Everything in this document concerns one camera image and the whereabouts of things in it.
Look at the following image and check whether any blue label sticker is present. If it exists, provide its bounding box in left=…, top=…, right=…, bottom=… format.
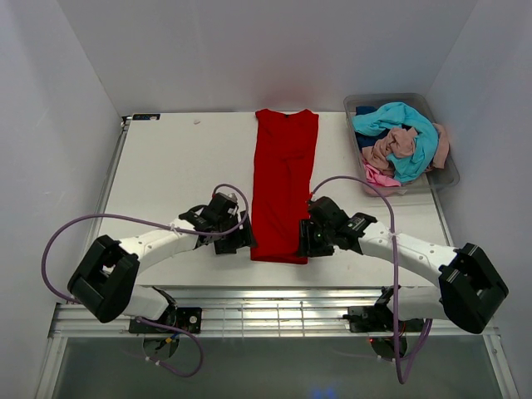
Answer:
left=132, top=113, right=160, bottom=121

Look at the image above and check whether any purple cable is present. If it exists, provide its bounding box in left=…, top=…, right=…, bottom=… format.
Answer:
left=41, top=183, right=250, bottom=378
left=310, top=175, right=433, bottom=385

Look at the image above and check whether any beige t shirt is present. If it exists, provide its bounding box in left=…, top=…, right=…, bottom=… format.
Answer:
left=361, top=123, right=450, bottom=184

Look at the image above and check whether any pink t shirt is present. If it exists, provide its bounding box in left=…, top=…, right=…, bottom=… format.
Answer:
left=363, top=163, right=401, bottom=187

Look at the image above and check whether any turquoise t shirt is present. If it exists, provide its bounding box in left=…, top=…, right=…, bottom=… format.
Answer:
left=352, top=101, right=448, bottom=185

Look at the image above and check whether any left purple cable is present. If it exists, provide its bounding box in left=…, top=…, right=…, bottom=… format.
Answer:
left=41, top=183, right=250, bottom=378

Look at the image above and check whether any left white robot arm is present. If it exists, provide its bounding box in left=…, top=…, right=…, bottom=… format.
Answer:
left=67, top=193, right=256, bottom=333

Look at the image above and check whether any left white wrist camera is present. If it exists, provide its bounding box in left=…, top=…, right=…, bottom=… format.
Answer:
left=226, top=193, right=238, bottom=204

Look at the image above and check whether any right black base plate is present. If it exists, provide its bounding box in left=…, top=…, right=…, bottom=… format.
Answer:
left=342, top=306, right=424, bottom=333

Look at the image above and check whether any red t shirt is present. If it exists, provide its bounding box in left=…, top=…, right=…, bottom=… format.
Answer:
left=250, top=109, right=319, bottom=264

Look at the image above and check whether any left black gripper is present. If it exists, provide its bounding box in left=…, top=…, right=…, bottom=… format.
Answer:
left=214, top=210, right=258, bottom=254

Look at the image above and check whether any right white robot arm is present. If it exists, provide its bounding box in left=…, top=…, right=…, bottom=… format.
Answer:
left=297, top=197, right=509, bottom=334

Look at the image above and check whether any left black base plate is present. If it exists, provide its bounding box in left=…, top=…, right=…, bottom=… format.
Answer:
left=128, top=308, right=202, bottom=334

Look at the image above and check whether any dark blue t shirt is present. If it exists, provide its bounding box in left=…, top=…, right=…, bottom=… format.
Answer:
left=355, top=106, right=388, bottom=150

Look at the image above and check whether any clear plastic bin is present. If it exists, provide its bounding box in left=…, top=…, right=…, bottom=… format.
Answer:
left=343, top=92, right=460, bottom=195

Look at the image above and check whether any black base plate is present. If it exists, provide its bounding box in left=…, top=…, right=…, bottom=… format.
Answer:
left=128, top=308, right=202, bottom=334
left=342, top=306, right=424, bottom=333

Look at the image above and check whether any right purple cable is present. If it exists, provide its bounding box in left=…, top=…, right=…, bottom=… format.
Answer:
left=310, top=175, right=433, bottom=385

